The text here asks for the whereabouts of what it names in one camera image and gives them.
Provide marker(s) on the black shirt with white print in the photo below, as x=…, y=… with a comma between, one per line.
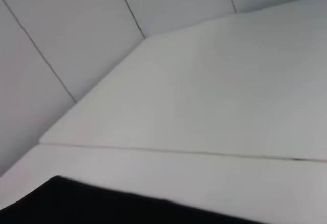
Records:
x=89, y=203

